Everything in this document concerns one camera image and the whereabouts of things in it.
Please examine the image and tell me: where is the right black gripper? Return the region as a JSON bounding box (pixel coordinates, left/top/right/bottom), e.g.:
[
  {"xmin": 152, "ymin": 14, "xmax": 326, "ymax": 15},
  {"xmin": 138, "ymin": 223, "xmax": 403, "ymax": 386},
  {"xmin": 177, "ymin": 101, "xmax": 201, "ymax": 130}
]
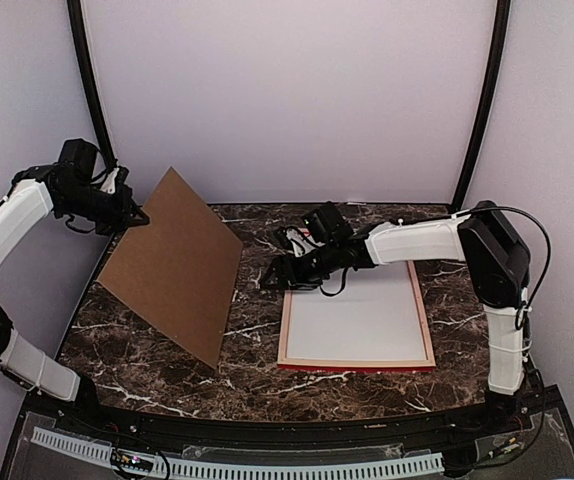
[{"xmin": 260, "ymin": 241, "xmax": 340, "ymax": 290}]

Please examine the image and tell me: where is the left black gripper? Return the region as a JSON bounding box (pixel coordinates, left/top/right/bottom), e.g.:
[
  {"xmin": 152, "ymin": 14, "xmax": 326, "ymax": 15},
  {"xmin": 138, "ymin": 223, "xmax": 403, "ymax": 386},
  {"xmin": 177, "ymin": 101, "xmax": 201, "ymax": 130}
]
[{"xmin": 58, "ymin": 182, "xmax": 149, "ymax": 235}]

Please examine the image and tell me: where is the brown backing board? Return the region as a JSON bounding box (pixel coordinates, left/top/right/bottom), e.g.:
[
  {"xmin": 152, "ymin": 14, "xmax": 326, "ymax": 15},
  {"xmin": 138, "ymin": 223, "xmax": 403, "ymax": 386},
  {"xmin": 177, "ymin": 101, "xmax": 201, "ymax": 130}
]
[{"xmin": 98, "ymin": 169, "xmax": 243, "ymax": 368}]

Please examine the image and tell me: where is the printed photo of painting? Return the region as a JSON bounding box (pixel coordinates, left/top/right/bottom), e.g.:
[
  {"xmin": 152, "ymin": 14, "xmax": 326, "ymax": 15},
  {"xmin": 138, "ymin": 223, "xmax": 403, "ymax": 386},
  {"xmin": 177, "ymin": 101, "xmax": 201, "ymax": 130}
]
[{"xmin": 286, "ymin": 262, "xmax": 429, "ymax": 362}]

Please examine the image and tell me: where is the wooden picture frame red edge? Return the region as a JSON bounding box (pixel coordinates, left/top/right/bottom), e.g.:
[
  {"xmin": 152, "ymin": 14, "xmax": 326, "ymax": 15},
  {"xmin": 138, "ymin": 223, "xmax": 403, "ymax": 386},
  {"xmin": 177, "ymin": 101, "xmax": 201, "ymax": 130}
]
[{"xmin": 276, "ymin": 259, "xmax": 437, "ymax": 374}]

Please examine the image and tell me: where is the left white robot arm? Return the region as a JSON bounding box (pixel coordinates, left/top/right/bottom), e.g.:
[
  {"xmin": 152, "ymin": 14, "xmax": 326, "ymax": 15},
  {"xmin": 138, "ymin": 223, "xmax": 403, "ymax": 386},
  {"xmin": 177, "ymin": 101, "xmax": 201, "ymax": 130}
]
[{"xmin": 0, "ymin": 139, "xmax": 149, "ymax": 436}]

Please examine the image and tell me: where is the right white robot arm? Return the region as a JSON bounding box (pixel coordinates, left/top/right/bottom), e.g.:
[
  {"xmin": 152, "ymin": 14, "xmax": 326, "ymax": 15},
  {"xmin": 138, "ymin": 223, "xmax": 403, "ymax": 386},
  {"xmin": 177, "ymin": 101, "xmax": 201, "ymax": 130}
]
[{"xmin": 259, "ymin": 200, "xmax": 553, "ymax": 434}]

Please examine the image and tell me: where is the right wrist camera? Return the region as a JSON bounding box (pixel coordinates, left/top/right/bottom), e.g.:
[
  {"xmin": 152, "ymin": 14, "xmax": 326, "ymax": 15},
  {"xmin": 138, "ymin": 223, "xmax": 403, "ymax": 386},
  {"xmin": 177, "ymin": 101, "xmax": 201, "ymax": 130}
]
[{"xmin": 274, "ymin": 226, "xmax": 318, "ymax": 257}]

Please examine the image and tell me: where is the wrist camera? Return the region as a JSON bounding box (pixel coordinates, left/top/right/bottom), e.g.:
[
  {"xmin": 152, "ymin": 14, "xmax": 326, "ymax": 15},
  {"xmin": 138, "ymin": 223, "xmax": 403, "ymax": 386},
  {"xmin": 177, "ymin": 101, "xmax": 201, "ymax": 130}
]
[
  {"xmin": 100, "ymin": 166, "xmax": 129, "ymax": 195},
  {"xmin": 274, "ymin": 226, "xmax": 318, "ymax": 257}
]

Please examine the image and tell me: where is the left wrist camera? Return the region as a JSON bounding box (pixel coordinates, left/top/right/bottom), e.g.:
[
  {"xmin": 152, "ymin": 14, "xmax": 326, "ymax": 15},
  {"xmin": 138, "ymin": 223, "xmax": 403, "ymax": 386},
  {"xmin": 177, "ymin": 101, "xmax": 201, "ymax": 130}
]
[{"xmin": 100, "ymin": 166, "xmax": 129, "ymax": 195}]

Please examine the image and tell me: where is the black front table rail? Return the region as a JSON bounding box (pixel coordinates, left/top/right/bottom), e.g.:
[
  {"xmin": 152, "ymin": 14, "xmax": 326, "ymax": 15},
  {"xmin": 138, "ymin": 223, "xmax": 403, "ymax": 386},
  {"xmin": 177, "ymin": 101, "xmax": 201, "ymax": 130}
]
[{"xmin": 14, "ymin": 387, "xmax": 557, "ymax": 453}]

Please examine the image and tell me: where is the left black corner post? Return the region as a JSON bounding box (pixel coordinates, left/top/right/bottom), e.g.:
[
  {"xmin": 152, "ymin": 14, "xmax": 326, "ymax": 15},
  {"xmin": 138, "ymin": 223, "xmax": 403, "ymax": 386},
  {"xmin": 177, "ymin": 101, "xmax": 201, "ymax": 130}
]
[{"xmin": 66, "ymin": 0, "xmax": 118, "ymax": 168}]

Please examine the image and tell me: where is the black corner post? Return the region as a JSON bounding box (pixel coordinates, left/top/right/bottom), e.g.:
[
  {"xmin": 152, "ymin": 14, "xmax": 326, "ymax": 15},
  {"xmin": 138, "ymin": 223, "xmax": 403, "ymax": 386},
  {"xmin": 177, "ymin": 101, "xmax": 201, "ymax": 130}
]
[
  {"xmin": 66, "ymin": 0, "xmax": 118, "ymax": 168},
  {"xmin": 450, "ymin": 0, "xmax": 512, "ymax": 211}
]

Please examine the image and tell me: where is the grey slotted cable duct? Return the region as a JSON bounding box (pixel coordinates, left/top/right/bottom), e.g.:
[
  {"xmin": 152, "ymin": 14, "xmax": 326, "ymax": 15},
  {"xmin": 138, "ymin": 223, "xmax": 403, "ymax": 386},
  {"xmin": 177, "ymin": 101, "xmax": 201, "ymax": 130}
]
[{"xmin": 30, "ymin": 427, "xmax": 445, "ymax": 479}]

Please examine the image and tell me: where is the right black corner post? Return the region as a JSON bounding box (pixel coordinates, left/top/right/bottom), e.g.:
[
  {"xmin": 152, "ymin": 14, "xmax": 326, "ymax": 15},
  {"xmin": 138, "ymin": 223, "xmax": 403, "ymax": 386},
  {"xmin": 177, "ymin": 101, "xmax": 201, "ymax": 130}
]
[{"xmin": 450, "ymin": 0, "xmax": 512, "ymax": 211}]

